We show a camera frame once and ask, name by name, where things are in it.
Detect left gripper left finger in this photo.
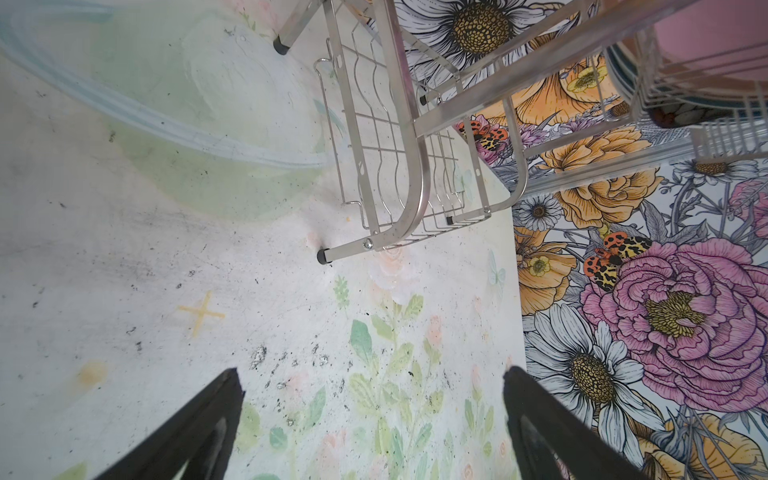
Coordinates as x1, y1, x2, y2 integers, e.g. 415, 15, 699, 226
98, 368, 245, 480

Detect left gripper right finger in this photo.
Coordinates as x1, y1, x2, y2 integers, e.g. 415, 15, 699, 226
503, 366, 644, 479

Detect pink round plate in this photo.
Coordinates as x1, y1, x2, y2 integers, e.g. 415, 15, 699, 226
655, 0, 767, 81

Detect dark square floral plate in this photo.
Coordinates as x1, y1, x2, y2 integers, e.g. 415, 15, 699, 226
645, 102, 733, 129

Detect white plate red characters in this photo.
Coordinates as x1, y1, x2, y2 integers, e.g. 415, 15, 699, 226
603, 43, 767, 115

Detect chrome two-tier dish rack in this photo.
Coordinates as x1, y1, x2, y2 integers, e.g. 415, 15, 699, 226
272, 0, 768, 266

